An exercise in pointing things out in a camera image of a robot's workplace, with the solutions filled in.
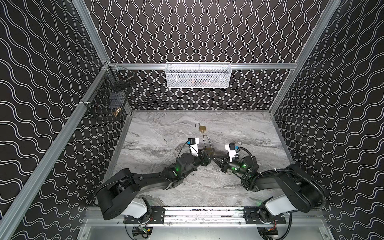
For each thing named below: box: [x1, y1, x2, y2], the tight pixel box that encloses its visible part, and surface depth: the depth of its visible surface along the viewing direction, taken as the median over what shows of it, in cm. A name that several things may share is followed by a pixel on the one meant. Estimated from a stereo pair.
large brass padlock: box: [202, 134, 215, 161], surface depth 77 cm
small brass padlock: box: [195, 122, 207, 131], surface depth 112 cm
